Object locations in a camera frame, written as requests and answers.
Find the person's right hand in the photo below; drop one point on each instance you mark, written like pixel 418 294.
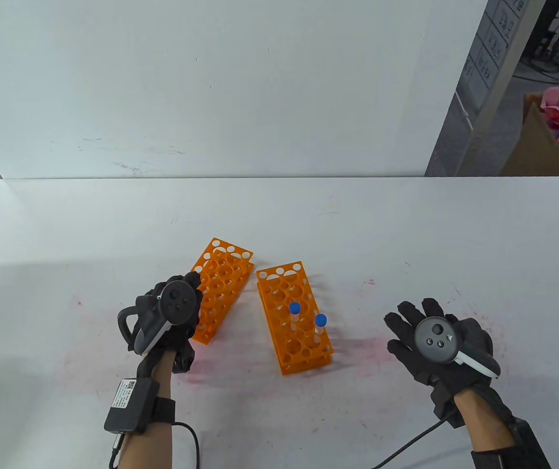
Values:
pixel 438 376

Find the person's left hand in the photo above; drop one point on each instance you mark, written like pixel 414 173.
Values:
pixel 187 337

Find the person's right thumb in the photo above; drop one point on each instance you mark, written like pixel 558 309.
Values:
pixel 401 352

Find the person's left fingers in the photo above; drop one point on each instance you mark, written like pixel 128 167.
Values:
pixel 195 298

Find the person's right middle finger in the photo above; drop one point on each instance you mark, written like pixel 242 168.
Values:
pixel 410 312

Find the person's right little finger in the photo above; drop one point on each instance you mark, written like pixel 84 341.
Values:
pixel 453 319

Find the person's right forearm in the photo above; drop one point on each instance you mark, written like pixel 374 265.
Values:
pixel 484 425

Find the person's left forearm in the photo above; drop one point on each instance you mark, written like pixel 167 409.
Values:
pixel 159 439

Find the grey left hand controller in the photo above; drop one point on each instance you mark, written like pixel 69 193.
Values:
pixel 172 305

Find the grey hand controller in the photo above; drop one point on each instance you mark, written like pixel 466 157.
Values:
pixel 172 305
pixel 435 339

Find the grey right hand controller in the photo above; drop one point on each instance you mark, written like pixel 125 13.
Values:
pixel 435 339

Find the orange empty tube rack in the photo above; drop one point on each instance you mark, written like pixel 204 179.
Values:
pixel 221 283

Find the blue capped test tube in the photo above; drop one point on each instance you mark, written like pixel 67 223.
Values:
pixel 295 309
pixel 320 321

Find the orange tube rack with tubes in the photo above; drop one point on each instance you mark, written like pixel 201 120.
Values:
pixel 291 332

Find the brown cardboard box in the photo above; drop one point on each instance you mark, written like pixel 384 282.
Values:
pixel 533 151

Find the white backdrop board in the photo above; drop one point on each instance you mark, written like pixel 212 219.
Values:
pixel 220 88

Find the grey partition panel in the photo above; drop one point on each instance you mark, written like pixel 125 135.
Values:
pixel 479 78

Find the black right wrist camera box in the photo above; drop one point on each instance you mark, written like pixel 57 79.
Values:
pixel 523 449

